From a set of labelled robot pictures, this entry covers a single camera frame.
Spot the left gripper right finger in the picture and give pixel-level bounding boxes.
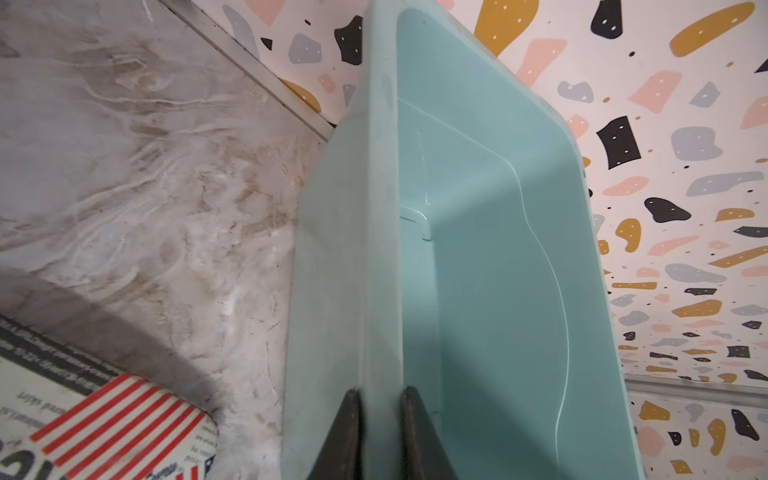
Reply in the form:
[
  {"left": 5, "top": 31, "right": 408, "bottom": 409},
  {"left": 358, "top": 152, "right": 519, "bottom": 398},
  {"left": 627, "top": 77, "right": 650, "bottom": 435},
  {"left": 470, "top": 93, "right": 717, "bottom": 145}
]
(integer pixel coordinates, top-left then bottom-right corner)
[{"left": 401, "top": 386, "right": 458, "bottom": 480}]

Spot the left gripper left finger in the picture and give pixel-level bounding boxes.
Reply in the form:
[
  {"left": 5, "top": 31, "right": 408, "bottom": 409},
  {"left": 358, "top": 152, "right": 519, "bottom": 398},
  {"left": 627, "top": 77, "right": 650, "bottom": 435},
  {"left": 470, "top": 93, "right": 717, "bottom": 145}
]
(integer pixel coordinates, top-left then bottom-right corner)
[{"left": 307, "top": 389, "right": 363, "bottom": 480}]

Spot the teal plastic storage box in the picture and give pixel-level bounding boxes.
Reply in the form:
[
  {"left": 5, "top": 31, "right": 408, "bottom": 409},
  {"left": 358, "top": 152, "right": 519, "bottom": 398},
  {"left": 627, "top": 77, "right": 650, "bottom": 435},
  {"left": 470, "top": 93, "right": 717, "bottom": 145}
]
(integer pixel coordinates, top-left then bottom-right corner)
[{"left": 281, "top": 1, "right": 643, "bottom": 479}]

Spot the newspaper flag case far left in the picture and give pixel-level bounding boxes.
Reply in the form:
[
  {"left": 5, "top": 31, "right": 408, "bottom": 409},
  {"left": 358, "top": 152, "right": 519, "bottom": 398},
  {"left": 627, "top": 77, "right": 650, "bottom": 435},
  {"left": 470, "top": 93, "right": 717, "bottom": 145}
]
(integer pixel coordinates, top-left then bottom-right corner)
[{"left": 1, "top": 317, "right": 218, "bottom": 480}]

